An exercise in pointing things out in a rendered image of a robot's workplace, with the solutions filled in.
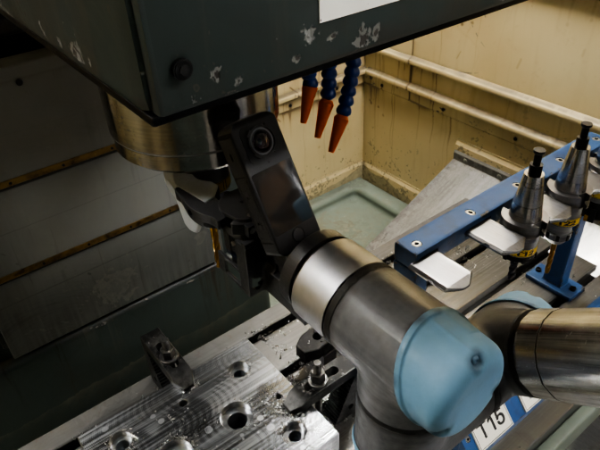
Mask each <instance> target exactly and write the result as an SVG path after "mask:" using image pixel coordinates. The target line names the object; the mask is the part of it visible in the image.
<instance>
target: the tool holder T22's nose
mask: <svg viewBox="0 0 600 450"><path fill-rule="evenodd" d="M572 234H573V230H572V227H571V228H561V227H557V226H555V225H552V224H551V223H549V222H548V226H547V228H546V238H547V240H548V241H549V242H550V243H552V244H554V245H560V244H562V243H564V242H566V241H569V240H570V238H571V237H572Z"/></svg>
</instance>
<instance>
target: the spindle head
mask: <svg viewBox="0 0 600 450"><path fill-rule="evenodd" d="M525 1H528V0H399V1H395V2H393V3H389V4H383V5H381V6H377V7H374V8H371V9H368V10H365V11H361V12H356V13H353V14H349V15H347V16H343V17H340V18H336V19H334V20H331V21H325V22H322V23H319V0H0V13H1V14H2V15H3V16H4V17H5V18H6V19H8V20H9V21H11V22H12V23H13V24H15V25H16V26H17V27H19V28H20V29H22V30H23V31H25V32H26V33H27V34H29V35H30V36H31V37H33V38H34V39H36V41H37V42H39V43H40V44H41V45H43V46H44V47H46V48H47V49H48V50H50V51H51V52H53V53H54V54H56V55H57V56H58V57H60V58H61V59H62V60H64V61H65V62H66V63H68V64H69V65H70V66H71V67H72V68H74V69H75V70H76V71H78V72H80V73H81V74H82V75H84V76H85V77H86V78H88V79H89V80H91V81H92V82H93V83H95V84H96V85H97V86H99V87H100V88H101V89H102V90H103V91H105V92H106V93H107V94H109V95H110V96H112V97H113V98H115V99H116V100H117V101H119V102H120V103H121V104H123V105H124V106H126V107H127V108H128V109H130V110H131V111H132V112H133V113H134V114H136V115H137V116H139V117H140V118H141V119H143V120H144V121H146V122H147V123H148V124H150V125H151V126H152V127H158V126H161V125H163V124H166V123H169V122H172V121H176V120H178V119H181V118H184V117H187V116H189V115H192V114H195V113H200V112H202V111H205V110H208V109H211V108H213V107H216V106H219V105H222V104H226V103H228V102H231V101H234V100H237V99H239V98H242V97H245V96H250V95H252V94H255V93H258V92H261V91H264V90H265V89H268V88H273V87H276V86H278V85H281V84H284V83H287V82H289V81H292V80H295V79H300V78H302V77H305V76H307V75H310V74H313V73H315V72H318V71H323V70H326V69H328V68H331V67H334V66H337V65H339V64H342V63H347V62H349V61H352V60H354V59H357V58H360V57H363V56H365V55H368V54H373V53H376V52H378V51H381V50H384V49H387V48H390V47H392V46H396V45H399V44H402V43H404V42H407V41H410V40H413V39H416V38H420V37H423V36H426V35H428V34H431V33H434V32H436V31H439V30H442V29H446V28H449V27H452V26H454V25H457V24H460V23H463V22H466V21H470V20H473V19H476V18H478V17H480V16H483V15H486V14H489V13H493V12H496V11H499V10H502V9H504V8H507V7H510V6H513V5H516V4H519V3H522V2H525Z"/></svg>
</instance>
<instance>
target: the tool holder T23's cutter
mask: <svg viewBox="0 0 600 450"><path fill-rule="evenodd" d="M581 216H584V218H583V221H587V222H591V223H593V222H594V221H600V204H596V203H593V202H591V201H590V203H589V206H588V208H587V209H585V208H583V210H582V213H581Z"/></svg>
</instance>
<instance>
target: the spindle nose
mask: <svg viewBox="0 0 600 450"><path fill-rule="evenodd" d="M97 87H98V90H99V94H100V97H101V101H102V105H103V108H104V114H105V118H106V121H107V125H108V129H109V131H110V134H111V136H112V138H113V140H114V144H115V146H116V149H117V151H118V152H119V154H120V155H121V156H122V157H123V158H125V159H126V160H128V161H129V162H131V163H134V164H136V165H138V166H140V167H143V168H146V169H149V170H153V171H163V172H174V173H187V172H199V171H210V170H215V169H219V168H223V167H226V166H229V165H228V163H227V160H226V158H225V156H224V153H223V152H222V150H221V146H220V144H219V141H218V138H217V137H218V133H219V132H220V130H221V129H222V128H223V127H225V126H227V125H229V124H230V123H232V122H235V121H238V120H241V119H243V118H245V117H247V116H249V115H252V114H255V113H259V112H271V113H273V114H274V115H275V117H276V119H277V121H278V116H279V92H278V86H276V87H271V88H268V89H265V90H264V91H261V92H258V93H255V94H252V95H250V96H245V97H242V98H239V99H237V100H234V101H231V102H228V103H226V104H222V105H219V106H216V107H213V108H211V109H208V110H205V111H202V112H198V113H195V114H192V115H189V116H187V117H184V118H181V119H178V120H176V121H172V122H169V123H166V124H163V125H161V126H158V127H152V126H151V125H150V124H148V123H147V122H146V121H144V120H143V119H141V118H140V117H139V116H137V115H136V114H134V113H133V112H132V111H131V110H130V109H128V108H127V107H126V106H124V105H123V104H121V103H120V102H119V101H117V100H116V99H115V98H113V97H112V96H110V95H109V94H107V93H106V92H105V91H103V90H102V89H101V88H100V87H99V86H97Z"/></svg>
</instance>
